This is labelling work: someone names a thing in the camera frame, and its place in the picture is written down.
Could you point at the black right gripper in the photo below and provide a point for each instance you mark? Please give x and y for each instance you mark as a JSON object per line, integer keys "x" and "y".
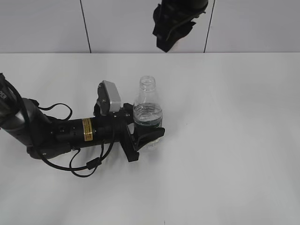
{"x": 174, "y": 20}

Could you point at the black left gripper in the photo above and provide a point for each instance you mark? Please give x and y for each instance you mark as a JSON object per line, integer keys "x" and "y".
{"x": 113, "y": 127}

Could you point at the clear cestbon water bottle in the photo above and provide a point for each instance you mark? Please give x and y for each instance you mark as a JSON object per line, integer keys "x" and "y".
{"x": 148, "y": 113}

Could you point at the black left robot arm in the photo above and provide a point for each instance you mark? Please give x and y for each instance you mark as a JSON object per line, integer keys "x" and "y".
{"x": 48, "y": 137}

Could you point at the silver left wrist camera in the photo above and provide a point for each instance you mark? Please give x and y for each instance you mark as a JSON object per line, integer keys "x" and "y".
{"x": 108, "y": 99}

